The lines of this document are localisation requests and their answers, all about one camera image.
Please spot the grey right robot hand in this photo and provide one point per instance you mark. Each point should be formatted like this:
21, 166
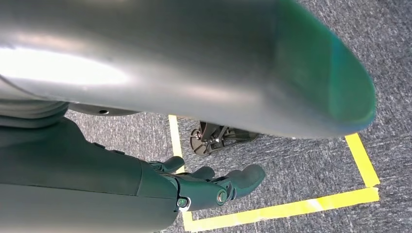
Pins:
80, 189

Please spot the black caster wheel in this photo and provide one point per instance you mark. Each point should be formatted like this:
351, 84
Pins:
206, 141

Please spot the silver robot body shell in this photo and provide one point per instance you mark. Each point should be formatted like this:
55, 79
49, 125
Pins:
193, 58

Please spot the yellow floor tape frame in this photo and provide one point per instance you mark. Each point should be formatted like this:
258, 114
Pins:
289, 207

